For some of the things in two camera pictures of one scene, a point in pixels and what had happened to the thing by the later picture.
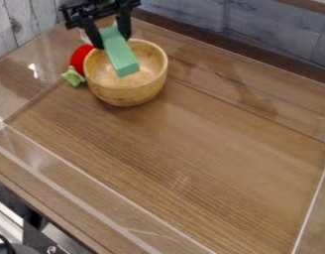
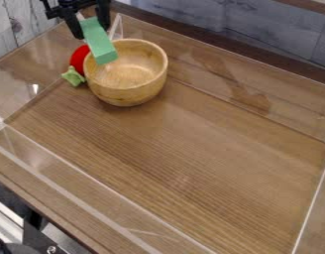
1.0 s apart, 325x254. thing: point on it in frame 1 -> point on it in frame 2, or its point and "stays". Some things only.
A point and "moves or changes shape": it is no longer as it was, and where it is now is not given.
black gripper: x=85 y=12 -> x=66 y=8
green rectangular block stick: x=117 y=50 moves or changes shape
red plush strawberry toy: x=78 y=57 stays
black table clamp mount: x=34 y=238 stays
